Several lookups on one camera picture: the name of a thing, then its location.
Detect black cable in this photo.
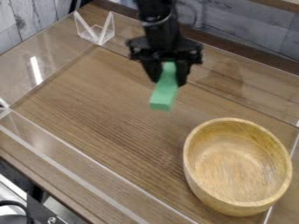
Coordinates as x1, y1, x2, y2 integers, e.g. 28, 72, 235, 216
0, 199, 29, 212

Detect clear acrylic enclosure wall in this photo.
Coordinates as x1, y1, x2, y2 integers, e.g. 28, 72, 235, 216
0, 16, 299, 224

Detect round wooden bowl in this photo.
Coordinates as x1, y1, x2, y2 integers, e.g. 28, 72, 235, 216
183, 117, 294, 217

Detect green rectangular block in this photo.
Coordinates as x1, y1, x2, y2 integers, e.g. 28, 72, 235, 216
149, 62, 179, 111

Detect black metal clamp bracket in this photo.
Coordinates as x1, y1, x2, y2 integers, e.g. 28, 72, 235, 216
27, 195, 60, 224

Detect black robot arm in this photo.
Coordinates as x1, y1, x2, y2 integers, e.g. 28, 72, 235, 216
125, 0, 203, 87

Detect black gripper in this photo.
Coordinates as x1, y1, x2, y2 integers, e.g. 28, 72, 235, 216
125, 17, 202, 87

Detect clear acrylic corner bracket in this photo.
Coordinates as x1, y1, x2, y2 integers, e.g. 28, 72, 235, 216
73, 11, 116, 46

